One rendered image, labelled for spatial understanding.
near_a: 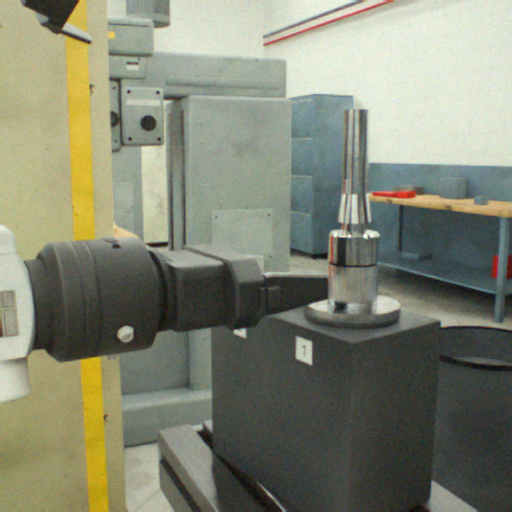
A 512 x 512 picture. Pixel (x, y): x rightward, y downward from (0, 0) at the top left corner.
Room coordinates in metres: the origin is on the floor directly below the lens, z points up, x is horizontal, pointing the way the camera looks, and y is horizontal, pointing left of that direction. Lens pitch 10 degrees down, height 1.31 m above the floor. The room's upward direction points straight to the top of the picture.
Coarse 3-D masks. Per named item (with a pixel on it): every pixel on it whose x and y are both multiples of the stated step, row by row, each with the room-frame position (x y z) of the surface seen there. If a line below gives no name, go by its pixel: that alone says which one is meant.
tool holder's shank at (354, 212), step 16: (352, 112) 0.56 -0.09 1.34; (368, 112) 0.56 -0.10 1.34; (352, 128) 0.56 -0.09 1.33; (368, 128) 0.56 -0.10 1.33; (352, 144) 0.56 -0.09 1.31; (368, 144) 0.56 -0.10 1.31; (352, 160) 0.56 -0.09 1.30; (368, 160) 0.56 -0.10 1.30; (352, 176) 0.56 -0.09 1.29; (352, 192) 0.56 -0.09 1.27; (352, 208) 0.55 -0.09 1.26; (368, 208) 0.56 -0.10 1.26; (352, 224) 0.56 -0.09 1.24
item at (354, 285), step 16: (336, 256) 0.55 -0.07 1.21; (352, 256) 0.54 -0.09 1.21; (368, 256) 0.55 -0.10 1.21; (336, 272) 0.55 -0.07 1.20; (352, 272) 0.54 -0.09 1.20; (368, 272) 0.55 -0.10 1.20; (336, 288) 0.55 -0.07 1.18; (352, 288) 0.54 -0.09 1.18; (368, 288) 0.55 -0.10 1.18; (336, 304) 0.55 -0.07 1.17; (352, 304) 0.54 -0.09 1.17; (368, 304) 0.55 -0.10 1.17
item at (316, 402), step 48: (240, 336) 0.61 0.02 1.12; (288, 336) 0.55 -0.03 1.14; (336, 336) 0.50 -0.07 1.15; (384, 336) 0.51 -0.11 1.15; (432, 336) 0.54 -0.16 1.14; (240, 384) 0.61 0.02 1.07; (288, 384) 0.55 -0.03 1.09; (336, 384) 0.50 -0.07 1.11; (384, 384) 0.51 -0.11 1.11; (432, 384) 0.55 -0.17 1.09; (240, 432) 0.61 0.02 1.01; (288, 432) 0.55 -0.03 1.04; (336, 432) 0.50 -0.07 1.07; (384, 432) 0.51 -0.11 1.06; (432, 432) 0.55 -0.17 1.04; (288, 480) 0.55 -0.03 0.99; (336, 480) 0.49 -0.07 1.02; (384, 480) 0.51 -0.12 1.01
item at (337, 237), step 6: (330, 234) 0.56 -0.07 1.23; (336, 234) 0.55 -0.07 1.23; (342, 234) 0.55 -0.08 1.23; (348, 234) 0.55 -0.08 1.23; (354, 234) 0.55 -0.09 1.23; (360, 234) 0.55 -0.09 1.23; (366, 234) 0.55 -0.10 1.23; (372, 234) 0.55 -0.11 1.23; (378, 234) 0.56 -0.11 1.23; (330, 240) 0.56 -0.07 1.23; (336, 240) 0.55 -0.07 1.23; (342, 240) 0.55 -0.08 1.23; (348, 240) 0.54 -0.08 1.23; (354, 240) 0.54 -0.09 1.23; (360, 240) 0.54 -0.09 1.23; (366, 240) 0.54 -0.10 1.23; (372, 240) 0.55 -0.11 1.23; (378, 240) 0.56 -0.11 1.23
